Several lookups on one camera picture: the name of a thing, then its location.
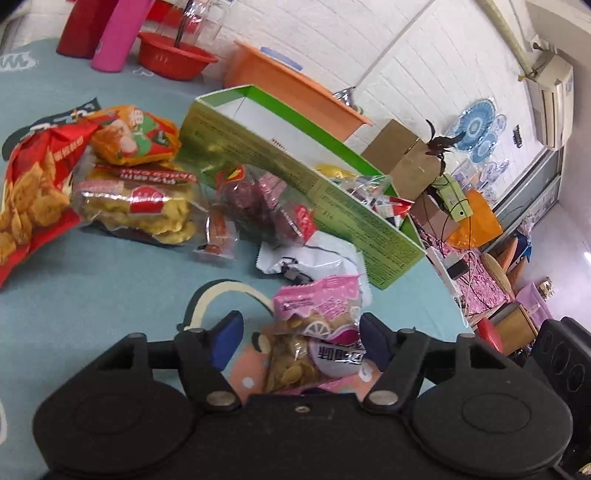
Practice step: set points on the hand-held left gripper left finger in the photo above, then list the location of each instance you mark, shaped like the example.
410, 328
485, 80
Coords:
228, 337

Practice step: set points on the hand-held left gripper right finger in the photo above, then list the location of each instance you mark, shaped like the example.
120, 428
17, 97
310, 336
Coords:
376, 341

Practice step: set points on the pink snack packet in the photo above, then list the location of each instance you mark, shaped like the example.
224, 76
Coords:
318, 300

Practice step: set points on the red and white snack packet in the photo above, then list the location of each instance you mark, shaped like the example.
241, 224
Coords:
392, 205

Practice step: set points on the green cardboard box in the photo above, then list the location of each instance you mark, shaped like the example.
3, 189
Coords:
277, 175

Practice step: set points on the yellow snack packet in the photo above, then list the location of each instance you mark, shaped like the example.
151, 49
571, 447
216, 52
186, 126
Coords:
334, 170

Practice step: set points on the brown wooden box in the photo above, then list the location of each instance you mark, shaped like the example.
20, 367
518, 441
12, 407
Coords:
517, 325

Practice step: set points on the purple box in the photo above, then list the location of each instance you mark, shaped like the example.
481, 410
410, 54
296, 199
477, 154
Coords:
533, 300

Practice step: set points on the red stool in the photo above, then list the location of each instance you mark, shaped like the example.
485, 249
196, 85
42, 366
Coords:
491, 334

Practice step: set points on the small red sausage packet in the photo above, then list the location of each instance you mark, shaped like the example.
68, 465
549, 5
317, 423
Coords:
217, 233

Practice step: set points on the clear red dates packet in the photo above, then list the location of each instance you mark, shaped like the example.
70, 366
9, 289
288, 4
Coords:
258, 203

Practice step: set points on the small cardboard box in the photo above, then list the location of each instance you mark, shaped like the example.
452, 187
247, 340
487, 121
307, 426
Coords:
429, 214

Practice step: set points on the clear yellow biscuit packet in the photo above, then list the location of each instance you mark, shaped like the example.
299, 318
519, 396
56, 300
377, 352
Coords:
152, 217

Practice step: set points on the orange bag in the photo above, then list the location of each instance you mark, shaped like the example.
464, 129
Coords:
480, 221

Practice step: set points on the small light green box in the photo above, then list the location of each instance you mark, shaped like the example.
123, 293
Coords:
455, 198

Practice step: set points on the large cardboard box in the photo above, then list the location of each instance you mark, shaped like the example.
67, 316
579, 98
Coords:
397, 157

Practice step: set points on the purple leaf plant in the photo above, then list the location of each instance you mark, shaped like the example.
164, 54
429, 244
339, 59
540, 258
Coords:
436, 145

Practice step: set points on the orange and green snack packet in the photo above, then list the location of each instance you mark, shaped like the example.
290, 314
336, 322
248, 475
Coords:
134, 138

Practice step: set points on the red chips bag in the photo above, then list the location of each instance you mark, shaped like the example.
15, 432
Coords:
32, 194

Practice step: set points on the metal colander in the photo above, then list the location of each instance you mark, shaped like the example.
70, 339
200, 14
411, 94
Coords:
344, 94

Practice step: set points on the white air conditioner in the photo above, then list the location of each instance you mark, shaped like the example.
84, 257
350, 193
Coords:
551, 101

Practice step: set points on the orange plastic basin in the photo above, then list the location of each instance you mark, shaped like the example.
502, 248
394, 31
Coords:
286, 87

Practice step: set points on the red plastic basin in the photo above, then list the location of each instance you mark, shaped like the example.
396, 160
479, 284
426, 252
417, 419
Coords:
171, 62

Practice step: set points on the blue and white plate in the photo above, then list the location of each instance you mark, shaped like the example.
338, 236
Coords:
281, 57

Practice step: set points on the dark utensil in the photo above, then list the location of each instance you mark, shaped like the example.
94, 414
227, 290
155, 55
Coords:
180, 34

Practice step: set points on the glass jar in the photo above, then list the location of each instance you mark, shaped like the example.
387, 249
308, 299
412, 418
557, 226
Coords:
207, 23

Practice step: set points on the pink cup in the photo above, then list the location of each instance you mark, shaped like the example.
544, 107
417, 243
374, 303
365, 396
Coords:
120, 37

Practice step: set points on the red cup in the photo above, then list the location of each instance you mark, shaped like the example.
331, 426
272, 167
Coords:
83, 27

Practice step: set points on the blue and white wall plates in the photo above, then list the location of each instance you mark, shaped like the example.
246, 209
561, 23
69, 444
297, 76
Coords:
475, 122

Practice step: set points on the beige wall pipe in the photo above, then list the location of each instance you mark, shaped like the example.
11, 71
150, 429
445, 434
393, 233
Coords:
503, 27

